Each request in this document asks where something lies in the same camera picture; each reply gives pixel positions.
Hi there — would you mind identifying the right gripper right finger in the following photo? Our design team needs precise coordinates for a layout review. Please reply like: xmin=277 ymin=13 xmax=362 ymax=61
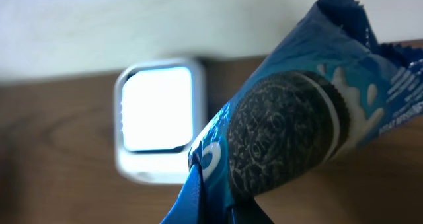
xmin=227 ymin=198 xmax=274 ymax=224

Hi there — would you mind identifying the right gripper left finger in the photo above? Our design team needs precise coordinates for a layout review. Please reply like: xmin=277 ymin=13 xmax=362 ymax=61
xmin=161 ymin=165 xmax=204 ymax=224

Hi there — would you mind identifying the blue snack bar wrapper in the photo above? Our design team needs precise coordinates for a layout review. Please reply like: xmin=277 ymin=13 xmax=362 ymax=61
xmin=188 ymin=0 xmax=422 ymax=223

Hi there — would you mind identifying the white barcode scanner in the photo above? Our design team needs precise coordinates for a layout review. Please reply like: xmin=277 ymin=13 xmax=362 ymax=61
xmin=113 ymin=57 xmax=208 ymax=185

